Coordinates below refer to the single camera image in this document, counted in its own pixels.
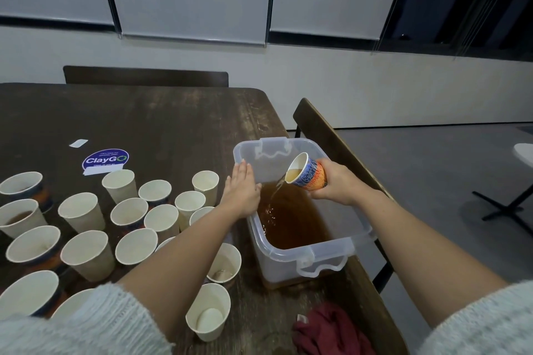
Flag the person's right hand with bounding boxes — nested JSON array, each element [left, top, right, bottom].
[[308, 158, 369, 207]]

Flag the person's left hand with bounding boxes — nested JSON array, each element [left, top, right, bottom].
[[218, 161, 263, 220]]

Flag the orange blue patterned paper cup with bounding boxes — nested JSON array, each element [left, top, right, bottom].
[[285, 151, 328, 192]]

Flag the white paper cup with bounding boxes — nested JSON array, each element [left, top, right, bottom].
[[174, 191, 207, 222], [192, 170, 221, 206]]

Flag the clear plastic storage bin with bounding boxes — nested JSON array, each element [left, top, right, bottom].
[[232, 136, 378, 285]]

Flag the group of paper cups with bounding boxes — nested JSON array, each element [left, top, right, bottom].
[[0, 169, 222, 322]]

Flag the person's left forearm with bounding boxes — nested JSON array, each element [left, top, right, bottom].
[[0, 209, 247, 355]]

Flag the person's right forearm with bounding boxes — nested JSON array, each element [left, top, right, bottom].
[[354, 184, 533, 355]]

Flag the dark wooden chair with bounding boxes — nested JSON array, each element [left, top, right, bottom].
[[63, 65, 230, 88], [292, 98, 396, 293]]

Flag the dark wooden table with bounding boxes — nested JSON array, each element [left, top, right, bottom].
[[0, 83, 409, 355]]

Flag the round blue sticker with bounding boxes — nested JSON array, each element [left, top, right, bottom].
[[82, 148, 130, 175]]

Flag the dark red cloth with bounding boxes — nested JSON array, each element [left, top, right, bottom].
[[291, 301, 376, 355]]

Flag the round white side table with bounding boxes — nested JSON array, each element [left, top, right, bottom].
[[473, 143, 533, 235]]

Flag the dark window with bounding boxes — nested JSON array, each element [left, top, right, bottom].
[[381, 0, 533, 60]]

